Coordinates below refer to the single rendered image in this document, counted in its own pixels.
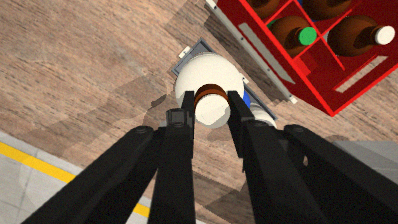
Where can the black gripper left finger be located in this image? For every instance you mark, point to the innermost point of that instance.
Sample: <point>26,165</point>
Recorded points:
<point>108,190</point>

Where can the brown bottle with white cap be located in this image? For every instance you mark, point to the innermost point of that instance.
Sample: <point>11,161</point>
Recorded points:
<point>355,35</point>

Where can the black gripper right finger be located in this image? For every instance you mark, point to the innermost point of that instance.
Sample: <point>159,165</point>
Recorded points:
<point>344,188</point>

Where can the brown bottle with green cap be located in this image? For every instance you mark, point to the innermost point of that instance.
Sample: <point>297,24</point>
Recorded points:
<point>292,31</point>

